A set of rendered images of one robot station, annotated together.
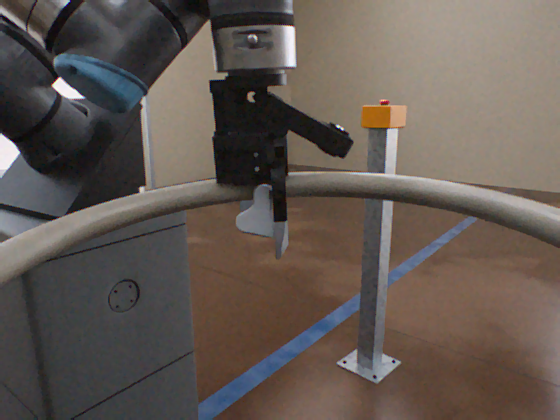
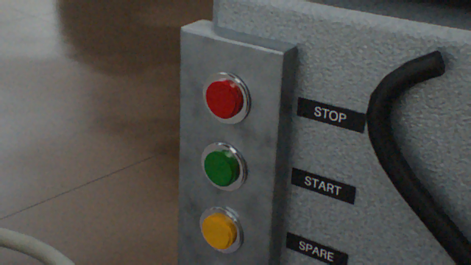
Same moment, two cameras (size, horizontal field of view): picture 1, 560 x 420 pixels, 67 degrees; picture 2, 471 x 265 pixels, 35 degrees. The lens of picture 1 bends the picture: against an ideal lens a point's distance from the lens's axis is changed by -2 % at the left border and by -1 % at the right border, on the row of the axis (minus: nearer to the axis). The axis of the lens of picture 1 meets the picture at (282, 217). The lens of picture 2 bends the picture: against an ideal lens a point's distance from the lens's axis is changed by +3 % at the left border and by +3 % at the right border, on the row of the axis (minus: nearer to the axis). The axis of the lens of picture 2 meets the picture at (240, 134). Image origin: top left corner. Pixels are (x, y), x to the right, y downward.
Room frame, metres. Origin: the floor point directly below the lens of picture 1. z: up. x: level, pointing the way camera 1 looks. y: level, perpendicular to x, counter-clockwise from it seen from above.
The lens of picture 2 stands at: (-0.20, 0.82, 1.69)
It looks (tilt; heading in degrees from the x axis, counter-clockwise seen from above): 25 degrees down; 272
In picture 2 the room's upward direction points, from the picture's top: 3 degrees clockwise
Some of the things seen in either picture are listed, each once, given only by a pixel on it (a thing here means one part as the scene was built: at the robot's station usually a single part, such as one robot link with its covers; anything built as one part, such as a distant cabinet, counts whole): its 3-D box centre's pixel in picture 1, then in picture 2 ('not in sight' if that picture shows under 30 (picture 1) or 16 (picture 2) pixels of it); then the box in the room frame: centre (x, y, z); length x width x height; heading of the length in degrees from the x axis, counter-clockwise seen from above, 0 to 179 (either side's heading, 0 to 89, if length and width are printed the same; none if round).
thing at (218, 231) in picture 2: not in sight; (219, 230); (-0.17, 0.38, 1.41); 0.03 x 0.01 x 0.03; 151
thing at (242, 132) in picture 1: (253, 129); not in sight; (0.50, 0.03, 1.05); 0.09 x 0.08 x 0.12; 91
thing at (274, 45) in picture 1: (254, 53); not in sight; (0.50, 0.03, 1.14); 0.10 x 0.09 x 0.05; 2
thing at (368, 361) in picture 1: (376, 244); not in sight; (1.61, -0.37, 0.54); 0.20 x 0.20 x 1.09; 46
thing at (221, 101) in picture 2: not in sight; (224, 99); (-0.17, 0.38, 1.52); 0.03 x 0.01 x 0.03; 151
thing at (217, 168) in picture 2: not in sight; (221, 167); (-0.17, 0.38, 1.47); 0.03 x 0.01 x 0.03; 151
